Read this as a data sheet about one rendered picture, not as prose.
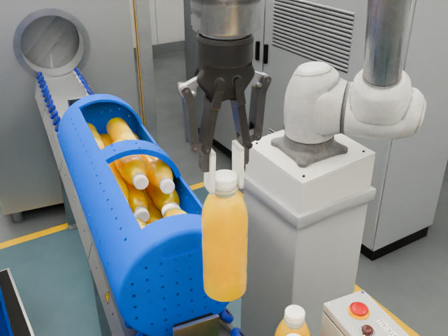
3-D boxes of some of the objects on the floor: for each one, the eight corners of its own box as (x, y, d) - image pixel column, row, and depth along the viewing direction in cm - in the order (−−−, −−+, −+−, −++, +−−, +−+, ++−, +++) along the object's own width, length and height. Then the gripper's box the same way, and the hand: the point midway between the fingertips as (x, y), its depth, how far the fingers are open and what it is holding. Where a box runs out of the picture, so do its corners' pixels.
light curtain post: (163, 257, 291) (140, -71, 210) (167, 263, 286) (144, -70, 205) (153, 259, 289) (125, -71, 208) (156, 265, 284) (129, -70, 203)
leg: (76, 223, 320) (61, 133, 290) (77, 229, 315) (62, 137, 286) (67, 226, 318) (50, 134, 288) (68, 231, 313) (51, 138, 284)
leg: (111, 332, 241) (95, 223, 211) (114, 341, 236) (98, 230, 207) (99, 336, 239) (81, 226, 209) (101, 345, 234) (84, 233, 204)
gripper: (269, 20, 72) (262, 166, 84) (155, 31, 67) (164, 186, 78) (295, 33, 66) (283, 188, 78) (172, 45, 61) (179, 211, 72)
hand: (223, 167), depth 76 cm, fingers closed on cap, 4 cm apart
